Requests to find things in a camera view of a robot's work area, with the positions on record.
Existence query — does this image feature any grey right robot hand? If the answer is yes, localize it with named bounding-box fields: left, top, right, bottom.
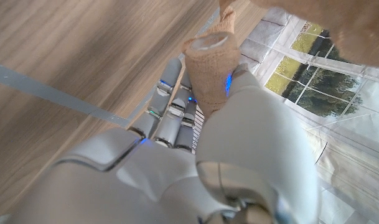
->
left=5, top=57, right=321, bottom=224

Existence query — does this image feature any beige elastic arm wrap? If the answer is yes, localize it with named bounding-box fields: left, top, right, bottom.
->
left=181, top=0, right=379, bottom=119

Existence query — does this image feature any printed window backdrop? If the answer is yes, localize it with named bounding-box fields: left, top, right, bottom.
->
left=192, top=6, right=379, bottom=224

